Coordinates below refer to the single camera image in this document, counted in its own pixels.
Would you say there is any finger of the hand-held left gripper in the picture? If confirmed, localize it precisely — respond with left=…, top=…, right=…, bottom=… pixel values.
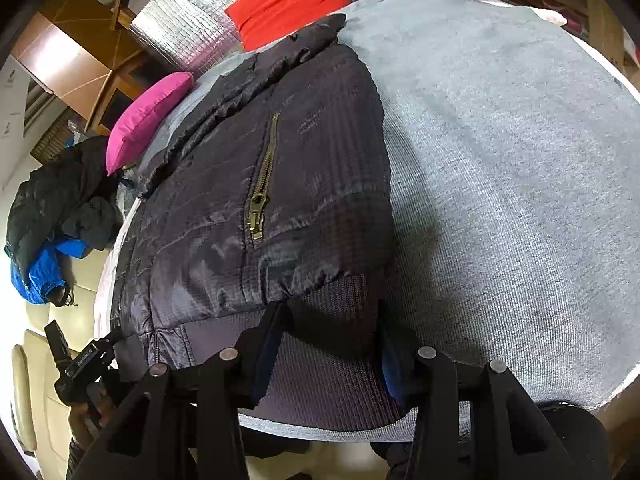
left=95, top=329, right=125, bottom=361

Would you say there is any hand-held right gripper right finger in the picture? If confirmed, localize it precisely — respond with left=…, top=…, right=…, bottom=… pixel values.
left=380, top=322, right=581, bottom=480

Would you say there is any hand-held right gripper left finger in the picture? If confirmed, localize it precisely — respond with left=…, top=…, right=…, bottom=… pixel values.
left=75, top=302, right=293, bottom=480

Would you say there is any dark navy quilted jacket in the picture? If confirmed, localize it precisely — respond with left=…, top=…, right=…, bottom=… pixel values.
left=110, top=12, right=408, bottom=421

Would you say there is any person's left forearm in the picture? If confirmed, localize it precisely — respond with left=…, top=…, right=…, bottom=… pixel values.
left=65, top=435, right=93, bottom=480

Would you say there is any person's left hand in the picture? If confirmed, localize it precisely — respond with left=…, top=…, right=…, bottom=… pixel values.
left=67, top=402, right=108, bottom=443

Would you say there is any cream sofa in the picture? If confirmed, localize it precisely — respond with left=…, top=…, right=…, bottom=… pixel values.
left=10, top=250, right=126, bottom=461

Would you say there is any blue jacket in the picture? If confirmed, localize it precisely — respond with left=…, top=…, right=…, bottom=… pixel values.
left=10, top=237, right=93, bottom=306

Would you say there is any pile of dark coats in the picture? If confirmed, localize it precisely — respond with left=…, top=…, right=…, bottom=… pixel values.
left=5, top=137, right=123, bottom=281

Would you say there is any grey blanket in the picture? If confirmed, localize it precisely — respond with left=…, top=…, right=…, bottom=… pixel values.
left=120, top=0, right=640, bottom=443

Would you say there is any pink pillow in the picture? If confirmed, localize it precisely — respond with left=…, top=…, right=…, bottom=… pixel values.
left=106, top=71, right=194, bottom=177

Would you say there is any wooden cabinet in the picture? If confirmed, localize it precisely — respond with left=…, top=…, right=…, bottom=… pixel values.
left=10, top=0, right=151, bottom=136

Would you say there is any silver insulation mat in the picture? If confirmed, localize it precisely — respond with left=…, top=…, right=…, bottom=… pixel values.
left=131, top=0, right=381, bottom=73

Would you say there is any red-orange pillow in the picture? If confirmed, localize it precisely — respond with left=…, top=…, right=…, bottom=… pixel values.
left=225, top=0, right=351, bottom=52

